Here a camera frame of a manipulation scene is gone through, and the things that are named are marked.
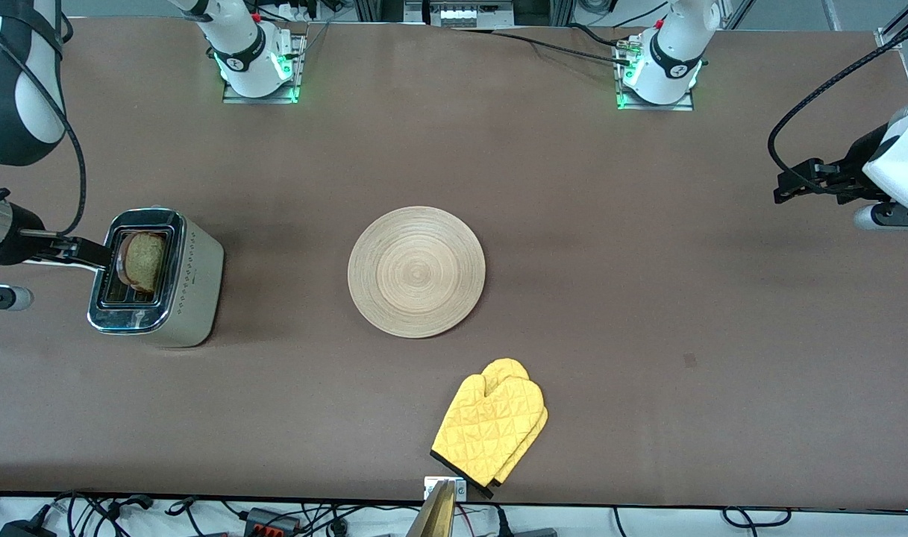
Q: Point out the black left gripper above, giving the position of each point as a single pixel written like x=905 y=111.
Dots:
x=850 y=173

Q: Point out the black power adapter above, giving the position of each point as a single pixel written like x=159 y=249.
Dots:
x=24 y=531

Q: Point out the silver two-slot toaster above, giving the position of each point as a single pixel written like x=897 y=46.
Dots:
x=192 y=291

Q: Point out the white power strip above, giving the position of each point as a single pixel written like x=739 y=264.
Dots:
x=461 y=15

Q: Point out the small metal mount bracket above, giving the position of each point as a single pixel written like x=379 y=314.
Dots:
x=462 y=488

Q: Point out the aluminium table corner bracket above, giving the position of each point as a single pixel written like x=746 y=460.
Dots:
x=888 y=37

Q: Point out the brass coloured camera pole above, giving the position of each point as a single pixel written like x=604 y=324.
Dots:
x=435 y=518

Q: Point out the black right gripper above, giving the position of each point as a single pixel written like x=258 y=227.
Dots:
x=22 y=233

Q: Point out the black red connector box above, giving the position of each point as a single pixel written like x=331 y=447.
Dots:
x=263 y=518

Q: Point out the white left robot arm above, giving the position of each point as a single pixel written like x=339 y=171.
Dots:
x=674 y=52

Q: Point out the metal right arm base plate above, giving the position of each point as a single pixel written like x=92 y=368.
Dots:
x=233 y=99

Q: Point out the brown bread slice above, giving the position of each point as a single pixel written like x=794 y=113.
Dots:
x=144 y=261

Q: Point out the round wooden plate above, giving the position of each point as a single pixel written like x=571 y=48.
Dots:
x=416 y=272

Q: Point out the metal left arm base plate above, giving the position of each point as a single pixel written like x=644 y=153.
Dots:
x=685 y=107

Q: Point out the yellow quilted oven mitt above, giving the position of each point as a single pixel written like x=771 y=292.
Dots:
x=506 y=368
x=483 y=432

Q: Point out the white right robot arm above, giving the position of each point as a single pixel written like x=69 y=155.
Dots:
x=245 y=45

